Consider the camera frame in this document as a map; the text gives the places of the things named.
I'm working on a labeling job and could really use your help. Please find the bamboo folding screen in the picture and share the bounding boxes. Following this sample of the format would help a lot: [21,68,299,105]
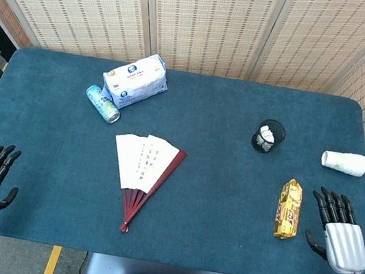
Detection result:
[0,0,365,149]

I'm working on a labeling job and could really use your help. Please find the paper folding fan red ribs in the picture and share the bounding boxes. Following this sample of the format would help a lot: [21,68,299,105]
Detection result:
[101,129,190,241]

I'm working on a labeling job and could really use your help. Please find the yellow snack package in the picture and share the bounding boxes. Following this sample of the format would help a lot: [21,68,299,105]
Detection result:
[272,176,305,242]

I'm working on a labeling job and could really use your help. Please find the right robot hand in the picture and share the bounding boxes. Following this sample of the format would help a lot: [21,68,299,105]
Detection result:
[300,185,365,274]

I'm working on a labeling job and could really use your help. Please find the blue green drink can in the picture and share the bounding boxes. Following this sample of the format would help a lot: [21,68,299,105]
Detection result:
[82,83,125,125]

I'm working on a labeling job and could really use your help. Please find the white paper cup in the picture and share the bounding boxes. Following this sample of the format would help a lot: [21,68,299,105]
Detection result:
[319,148,365,179]

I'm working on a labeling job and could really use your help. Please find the white blue tissue pack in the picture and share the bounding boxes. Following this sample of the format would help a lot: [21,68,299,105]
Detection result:
[98,46,174,117]

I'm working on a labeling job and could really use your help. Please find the blue table mat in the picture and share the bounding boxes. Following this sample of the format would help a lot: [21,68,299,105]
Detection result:
[0,41,365,274]

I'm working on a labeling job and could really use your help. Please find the black mesh cup with paper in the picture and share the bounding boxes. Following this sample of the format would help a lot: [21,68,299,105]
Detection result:
[249,116,289,157]

